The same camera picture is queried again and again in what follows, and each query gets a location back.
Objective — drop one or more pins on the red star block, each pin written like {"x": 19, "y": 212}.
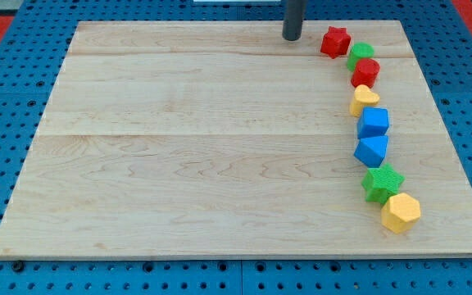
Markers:
{"x": 335, "y": 42}

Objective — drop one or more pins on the green star block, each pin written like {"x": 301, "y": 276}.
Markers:
{"x": 381, "y": 183}

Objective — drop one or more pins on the light wooden board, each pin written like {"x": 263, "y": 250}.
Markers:
{"x": 190, "y": 140}

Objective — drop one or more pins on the blue triangular prism block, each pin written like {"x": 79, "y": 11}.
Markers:
{"x": 371, "y": 151}

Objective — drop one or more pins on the yellow heart block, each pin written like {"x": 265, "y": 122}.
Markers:
{"x": 363, "y": 97}

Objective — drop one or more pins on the blue cube block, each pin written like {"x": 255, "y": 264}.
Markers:
{"x": 373, "y": 122}

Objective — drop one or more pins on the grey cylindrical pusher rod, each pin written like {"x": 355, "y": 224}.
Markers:
{"x": 294, "y": 16}

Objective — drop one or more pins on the red cylinder block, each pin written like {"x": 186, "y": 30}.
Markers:
{"x": 365, "y": 73}

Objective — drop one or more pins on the green cylinder block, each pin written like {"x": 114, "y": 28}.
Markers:
{"x": 358, "y": 51}

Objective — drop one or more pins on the yellow hexagon block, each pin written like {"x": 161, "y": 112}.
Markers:
{"x": 400, "y": 213}

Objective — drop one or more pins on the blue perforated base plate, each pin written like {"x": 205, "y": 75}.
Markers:
{"x": 31, "y": 54}

